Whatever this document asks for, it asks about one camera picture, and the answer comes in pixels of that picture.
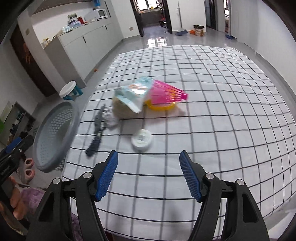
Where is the white round lid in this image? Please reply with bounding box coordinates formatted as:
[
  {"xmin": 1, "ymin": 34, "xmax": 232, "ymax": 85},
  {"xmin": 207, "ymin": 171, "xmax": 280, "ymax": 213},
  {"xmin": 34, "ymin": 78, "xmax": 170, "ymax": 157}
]
[{"xmin": 131, "ymin": 129, "xmax": 153, "ymax": 151}]

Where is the light blue snack bag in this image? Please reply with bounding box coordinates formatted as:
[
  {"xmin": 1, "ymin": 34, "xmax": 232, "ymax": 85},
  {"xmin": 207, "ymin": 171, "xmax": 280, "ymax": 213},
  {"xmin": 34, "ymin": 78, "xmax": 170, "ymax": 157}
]
[{"xmin": 114, "ymin": 77, "xmax": 154, "ymax": 113}]

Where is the shoe rack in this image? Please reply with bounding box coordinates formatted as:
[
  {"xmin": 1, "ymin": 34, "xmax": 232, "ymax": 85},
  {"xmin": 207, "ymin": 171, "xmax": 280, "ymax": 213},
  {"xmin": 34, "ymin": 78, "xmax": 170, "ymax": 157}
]
[{"xmin": 1, "ymin": 101, "xmax": 36, "ymax": 149}]

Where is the checkered white tablecloth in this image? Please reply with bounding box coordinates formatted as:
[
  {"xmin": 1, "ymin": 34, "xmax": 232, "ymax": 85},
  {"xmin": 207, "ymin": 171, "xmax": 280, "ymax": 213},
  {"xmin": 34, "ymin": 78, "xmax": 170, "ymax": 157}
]
[{"xmin": 62, "ymin": 45, "xmax": 295, "ymax": 240}]

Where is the yellow plastic bowl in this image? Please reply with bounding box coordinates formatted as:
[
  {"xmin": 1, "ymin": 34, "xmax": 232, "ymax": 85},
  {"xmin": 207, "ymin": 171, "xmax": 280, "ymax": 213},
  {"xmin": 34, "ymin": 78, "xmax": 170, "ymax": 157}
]
[{"xmin": 144, "ymin": 100, "xmax": 176, "ymax": 111}]

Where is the grey perforated laundry basket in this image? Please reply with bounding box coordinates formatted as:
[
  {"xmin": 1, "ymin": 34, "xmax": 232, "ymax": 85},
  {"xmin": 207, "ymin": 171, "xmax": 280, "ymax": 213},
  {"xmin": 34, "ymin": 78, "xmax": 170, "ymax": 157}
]
[{"xmin": 33, "ymin": 100, "xmax": 80, "ymax": 173}]

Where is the beige plush toy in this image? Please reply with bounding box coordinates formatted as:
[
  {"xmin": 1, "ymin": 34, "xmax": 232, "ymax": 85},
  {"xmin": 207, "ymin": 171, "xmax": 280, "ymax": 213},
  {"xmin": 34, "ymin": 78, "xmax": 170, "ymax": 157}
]
[{"xmin": 112, "ymin": 97, "xmax": 142, "ymax": 119}]

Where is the grey cloth rag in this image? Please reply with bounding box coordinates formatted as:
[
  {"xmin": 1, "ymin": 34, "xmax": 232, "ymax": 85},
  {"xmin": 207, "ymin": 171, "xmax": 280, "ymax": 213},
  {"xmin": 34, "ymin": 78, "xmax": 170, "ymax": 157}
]
[{"xmin": 94, "ymin": 104, "xmax": 106, "ymax": 135}]

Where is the pink plastic shuttlecock basket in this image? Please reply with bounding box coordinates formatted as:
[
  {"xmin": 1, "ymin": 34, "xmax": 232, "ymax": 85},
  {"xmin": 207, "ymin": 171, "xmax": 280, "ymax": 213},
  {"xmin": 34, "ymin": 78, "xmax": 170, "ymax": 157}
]
[{"xmin": 145, "ymin": 80, "xmax": 188, "ymax": 105}]

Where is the white microwave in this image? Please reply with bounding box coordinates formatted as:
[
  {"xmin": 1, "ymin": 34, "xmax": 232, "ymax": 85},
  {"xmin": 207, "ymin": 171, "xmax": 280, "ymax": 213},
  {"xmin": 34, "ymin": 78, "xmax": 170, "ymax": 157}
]
[{"xmin": 84, "ymin": 9, "xmax": 108, "ymax": 22}]

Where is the white stool with teal legs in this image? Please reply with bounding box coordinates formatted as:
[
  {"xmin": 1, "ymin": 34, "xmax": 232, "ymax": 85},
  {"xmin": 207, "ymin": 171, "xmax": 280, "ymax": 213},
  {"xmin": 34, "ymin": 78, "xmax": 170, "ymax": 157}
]
[{"xmin": 59, "ymin": 80, "xmax": 83, "ymax": 100}]

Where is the grey white cabinet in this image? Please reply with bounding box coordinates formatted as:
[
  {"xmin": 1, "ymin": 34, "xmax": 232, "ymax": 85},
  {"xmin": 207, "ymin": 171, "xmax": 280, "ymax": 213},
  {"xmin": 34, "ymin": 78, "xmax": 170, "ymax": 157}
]
[{"xmin": 44, "ymin": 16, "xmax": 123, "ymax": 88}]

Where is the purple fluffy rug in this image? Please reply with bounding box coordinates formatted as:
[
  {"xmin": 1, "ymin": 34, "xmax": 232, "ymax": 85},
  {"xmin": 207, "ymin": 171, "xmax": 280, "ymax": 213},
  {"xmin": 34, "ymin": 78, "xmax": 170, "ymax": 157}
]
[{"xmin": 21, "ymin": 188, "xmax": 83, "ymax": 240}]

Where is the blue dustpan with broom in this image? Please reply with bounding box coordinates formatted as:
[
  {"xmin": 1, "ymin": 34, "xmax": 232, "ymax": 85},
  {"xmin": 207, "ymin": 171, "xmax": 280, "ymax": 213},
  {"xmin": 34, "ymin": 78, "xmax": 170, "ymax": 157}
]
[{"xmin": 175, "ymin": 1, "xmax": 188, "ymax": 36}]

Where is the dark brown door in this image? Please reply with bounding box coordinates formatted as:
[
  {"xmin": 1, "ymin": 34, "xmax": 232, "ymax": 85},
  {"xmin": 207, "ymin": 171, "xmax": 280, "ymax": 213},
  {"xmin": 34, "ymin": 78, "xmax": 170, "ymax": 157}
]
[{"xmin": 10, "ymin": 24, "xmax": 56, "ymax": 97}]

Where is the trash bin with black bag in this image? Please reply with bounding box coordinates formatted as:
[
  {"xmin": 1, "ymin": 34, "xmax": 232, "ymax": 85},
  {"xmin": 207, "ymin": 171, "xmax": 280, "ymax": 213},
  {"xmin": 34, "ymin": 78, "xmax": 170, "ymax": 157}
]
[{"xmin": 193, "ymin": 25, "xmax": 204, "ymax": 37}]

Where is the person left hand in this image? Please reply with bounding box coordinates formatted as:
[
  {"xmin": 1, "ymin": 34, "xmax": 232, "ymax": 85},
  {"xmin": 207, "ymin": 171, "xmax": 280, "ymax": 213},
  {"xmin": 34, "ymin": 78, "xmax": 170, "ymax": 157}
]
[{"xmin": 8, "ymin": 176, "xmax": 27, "ymax": 220}]

